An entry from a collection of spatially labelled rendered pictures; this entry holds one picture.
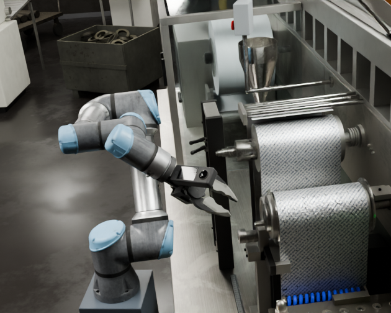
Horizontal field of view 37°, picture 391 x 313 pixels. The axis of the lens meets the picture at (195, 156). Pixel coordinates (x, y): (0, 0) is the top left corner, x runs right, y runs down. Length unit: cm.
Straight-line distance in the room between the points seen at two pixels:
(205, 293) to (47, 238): 231
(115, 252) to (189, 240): 40
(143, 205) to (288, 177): 45
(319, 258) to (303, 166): 28
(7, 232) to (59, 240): 42
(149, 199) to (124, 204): 246
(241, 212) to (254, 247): 63
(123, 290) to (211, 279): 28
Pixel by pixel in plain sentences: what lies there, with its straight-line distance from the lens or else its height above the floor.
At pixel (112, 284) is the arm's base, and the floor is 96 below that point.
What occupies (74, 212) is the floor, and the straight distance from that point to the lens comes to 431.
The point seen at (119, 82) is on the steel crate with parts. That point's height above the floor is 24.
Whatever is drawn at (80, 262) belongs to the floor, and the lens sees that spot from 377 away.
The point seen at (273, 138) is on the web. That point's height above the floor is 139.
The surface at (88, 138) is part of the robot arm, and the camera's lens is 150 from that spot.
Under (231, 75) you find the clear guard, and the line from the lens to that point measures 244.
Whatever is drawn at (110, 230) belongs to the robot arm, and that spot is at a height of 113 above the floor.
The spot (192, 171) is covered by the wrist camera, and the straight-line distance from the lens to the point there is 141.
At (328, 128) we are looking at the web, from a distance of 174.
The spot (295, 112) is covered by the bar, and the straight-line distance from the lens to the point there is 175.
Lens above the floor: 208
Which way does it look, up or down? 25 degrees down
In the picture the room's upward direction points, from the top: 6 degrees counter-clockwise
